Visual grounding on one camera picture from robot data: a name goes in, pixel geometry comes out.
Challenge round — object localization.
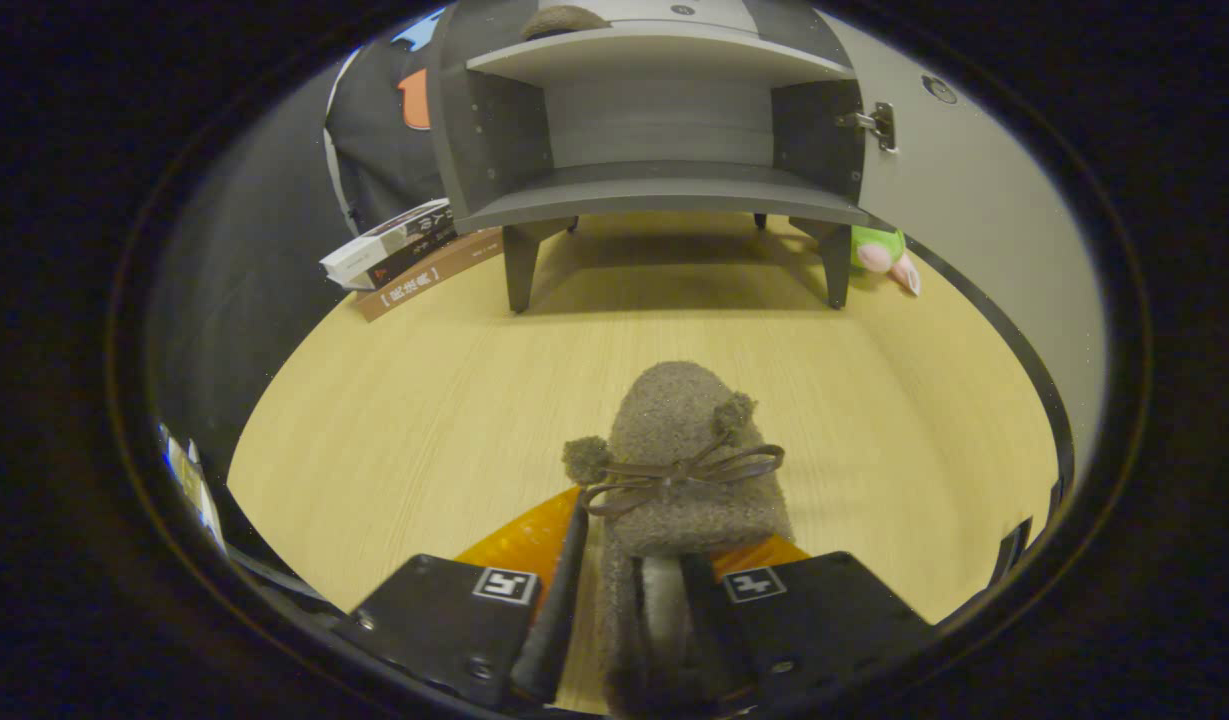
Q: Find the brown book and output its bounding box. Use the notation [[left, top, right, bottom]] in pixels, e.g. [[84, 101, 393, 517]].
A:
[[355, 228, 505, 323]]

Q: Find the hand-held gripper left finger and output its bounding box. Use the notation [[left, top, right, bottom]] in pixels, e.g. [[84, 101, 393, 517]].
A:
[[334, 487, 590, 706]]

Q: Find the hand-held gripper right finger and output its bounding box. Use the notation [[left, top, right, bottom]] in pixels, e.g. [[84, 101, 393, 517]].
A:
[[679, 535, 935, 713]]

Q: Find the black backdrop cloth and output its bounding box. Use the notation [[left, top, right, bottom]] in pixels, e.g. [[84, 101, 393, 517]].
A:
[[149, 8, 455, 471]]

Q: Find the blue white printed item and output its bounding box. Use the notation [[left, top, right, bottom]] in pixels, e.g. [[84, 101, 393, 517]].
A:
[[159, 425, 225, 546]]

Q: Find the black book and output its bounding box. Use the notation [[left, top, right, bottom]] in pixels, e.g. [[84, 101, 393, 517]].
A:
[[344, 215, 460, 291]]

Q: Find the green and pink plush toy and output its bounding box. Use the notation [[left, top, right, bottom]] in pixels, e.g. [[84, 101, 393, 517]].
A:
[[851, 225, 922, 297]]

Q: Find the brown fuzzy shoe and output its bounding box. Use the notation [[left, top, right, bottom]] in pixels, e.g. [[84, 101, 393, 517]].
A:
[[562, 362, 795, 716], [521, 5, 612, 41]]

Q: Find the dark grey shoe cabinet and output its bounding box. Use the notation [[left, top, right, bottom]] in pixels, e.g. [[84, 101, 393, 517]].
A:
[[429, 0, 870, 313]]

